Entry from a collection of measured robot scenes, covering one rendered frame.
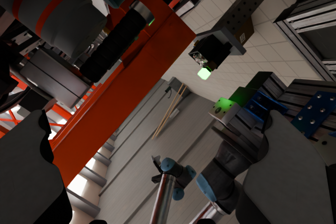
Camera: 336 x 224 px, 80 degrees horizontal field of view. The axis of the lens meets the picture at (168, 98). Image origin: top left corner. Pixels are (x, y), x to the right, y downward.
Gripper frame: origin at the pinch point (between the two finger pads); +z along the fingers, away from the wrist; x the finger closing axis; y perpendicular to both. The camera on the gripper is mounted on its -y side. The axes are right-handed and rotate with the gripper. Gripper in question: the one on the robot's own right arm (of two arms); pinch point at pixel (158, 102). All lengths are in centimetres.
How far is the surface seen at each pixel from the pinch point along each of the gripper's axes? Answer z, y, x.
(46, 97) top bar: 15.0, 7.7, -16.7
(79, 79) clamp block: 17.7, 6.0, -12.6
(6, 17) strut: 35.2, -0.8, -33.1
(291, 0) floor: 109, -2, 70
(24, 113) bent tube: 15.3, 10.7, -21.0
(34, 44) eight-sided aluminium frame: 53, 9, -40
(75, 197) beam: 506, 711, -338
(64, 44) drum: 32.2, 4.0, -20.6
